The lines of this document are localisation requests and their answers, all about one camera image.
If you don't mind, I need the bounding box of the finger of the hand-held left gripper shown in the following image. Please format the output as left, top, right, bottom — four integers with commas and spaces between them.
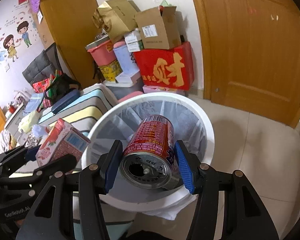
0, 146, 40, 175
0, 154, 77, 184

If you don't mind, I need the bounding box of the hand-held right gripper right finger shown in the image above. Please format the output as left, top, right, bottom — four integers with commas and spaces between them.
174, 140, 285, 240

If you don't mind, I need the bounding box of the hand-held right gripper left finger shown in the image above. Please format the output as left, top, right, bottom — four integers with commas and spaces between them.
16, 140, 123, 240

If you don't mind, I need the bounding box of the red strawberry milk carton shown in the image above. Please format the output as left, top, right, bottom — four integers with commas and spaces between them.
36, 118, 91, 171

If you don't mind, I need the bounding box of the white plastic bin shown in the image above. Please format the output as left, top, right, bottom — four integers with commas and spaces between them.
80, 92, 215, 214

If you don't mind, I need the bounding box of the translucent white bin liner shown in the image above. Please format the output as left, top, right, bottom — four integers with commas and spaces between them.
87, 99, 207, 221

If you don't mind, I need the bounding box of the red drink can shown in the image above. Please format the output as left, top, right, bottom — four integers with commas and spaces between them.
119, 115, 176, 191

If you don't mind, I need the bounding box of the white foam net sleeve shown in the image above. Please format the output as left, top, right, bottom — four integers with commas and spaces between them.
31, 124, 49, 138

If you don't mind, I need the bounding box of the yellow-green tissue pack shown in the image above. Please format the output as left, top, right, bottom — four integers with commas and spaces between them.
19, 110, 42, 133

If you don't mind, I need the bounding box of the grey nightstand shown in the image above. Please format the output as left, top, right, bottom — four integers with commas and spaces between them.
3, 102, 26, 131

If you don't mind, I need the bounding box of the folded blue cloth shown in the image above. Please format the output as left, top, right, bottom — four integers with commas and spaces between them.
23, 93, 44, 113

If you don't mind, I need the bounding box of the dark blue glasses case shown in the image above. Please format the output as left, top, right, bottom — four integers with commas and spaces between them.
51, 89, 81, 114

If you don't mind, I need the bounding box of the red patterned bag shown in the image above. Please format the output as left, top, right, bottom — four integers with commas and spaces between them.
32, 70, 63, 93

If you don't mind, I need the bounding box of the striped tablecloth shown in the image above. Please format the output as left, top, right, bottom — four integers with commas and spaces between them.
15, 84, 135, 240

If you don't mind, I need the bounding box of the black bag plaid trim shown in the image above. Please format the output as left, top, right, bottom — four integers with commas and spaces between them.
43, 73, 82, 106

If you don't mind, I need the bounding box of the grey storage box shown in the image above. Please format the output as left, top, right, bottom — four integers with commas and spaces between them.
102, 80, 144, 101

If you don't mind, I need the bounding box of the flat pink box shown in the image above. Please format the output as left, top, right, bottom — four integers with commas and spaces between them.
142, 85, 186, 97

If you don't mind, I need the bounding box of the flat white box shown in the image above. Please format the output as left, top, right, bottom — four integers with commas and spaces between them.
115, 72, 141, 84

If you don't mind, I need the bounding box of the yellow printed box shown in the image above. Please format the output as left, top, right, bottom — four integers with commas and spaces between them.
98, 61, 123, 82

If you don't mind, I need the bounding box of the red gift box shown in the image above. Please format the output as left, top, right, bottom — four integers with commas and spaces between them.
133, 41, 194, 91

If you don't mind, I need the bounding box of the lilac plastic bin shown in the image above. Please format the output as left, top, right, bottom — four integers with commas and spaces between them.
113, 41, 141, 78

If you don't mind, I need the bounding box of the pink plastic bucket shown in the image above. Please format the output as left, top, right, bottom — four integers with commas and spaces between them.
87, 40, 117, 67

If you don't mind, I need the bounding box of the small white green box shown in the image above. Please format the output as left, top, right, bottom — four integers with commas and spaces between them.
126, 40, 144, 53

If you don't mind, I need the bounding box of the wooden door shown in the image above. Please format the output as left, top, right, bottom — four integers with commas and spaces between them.
187, 0, 300, 128

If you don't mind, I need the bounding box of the wooden wardrobe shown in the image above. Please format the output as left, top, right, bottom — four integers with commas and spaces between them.
37, 0, 101, 87

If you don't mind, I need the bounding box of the open cardboard box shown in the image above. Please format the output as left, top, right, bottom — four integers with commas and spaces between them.
134, 5, 182, 50

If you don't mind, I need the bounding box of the brown paper bag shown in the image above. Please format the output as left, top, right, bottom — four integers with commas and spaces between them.
92, 0, 141, 43

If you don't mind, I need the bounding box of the cartoon couple wall sticker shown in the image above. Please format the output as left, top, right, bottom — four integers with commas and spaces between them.
0, 5, 33, 63

